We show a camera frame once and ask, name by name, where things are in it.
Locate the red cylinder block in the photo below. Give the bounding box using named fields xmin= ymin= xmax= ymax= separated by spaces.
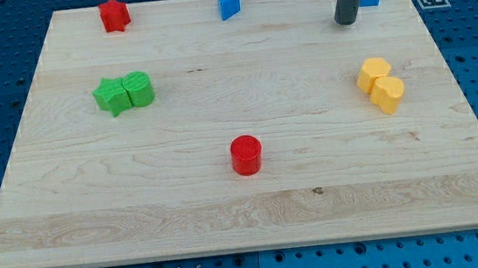
xmin=229 ymin=135 xmax=262 ymax=176

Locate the light wooden board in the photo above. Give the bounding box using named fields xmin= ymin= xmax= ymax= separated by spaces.
xmin=0 ymin=0 xmax=478 ymax=268

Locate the green cylinder block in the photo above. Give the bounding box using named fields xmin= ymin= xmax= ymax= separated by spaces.
xmin=123 ymin=71 xmax=155 ymax=108

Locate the green star block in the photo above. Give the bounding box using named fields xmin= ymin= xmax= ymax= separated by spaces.
xmin=93 ymin=77 xmax=132 ymax=117

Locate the blue triangle block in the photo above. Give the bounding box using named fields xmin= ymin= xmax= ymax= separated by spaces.
xmin=217 ymin=0 xmax=241 ymax=21

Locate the yellow hexagon block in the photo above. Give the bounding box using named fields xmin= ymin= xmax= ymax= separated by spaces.
xmin=356 ymin=57 xmax=392 ymax=95

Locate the yellow heart block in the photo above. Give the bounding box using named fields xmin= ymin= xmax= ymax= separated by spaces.
xmin=369 ymin=75 xmax=405 ymax=115

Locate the red star block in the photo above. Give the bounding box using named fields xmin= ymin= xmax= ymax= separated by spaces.
xmin=97 ymin=0 xmax=131 ymax=32

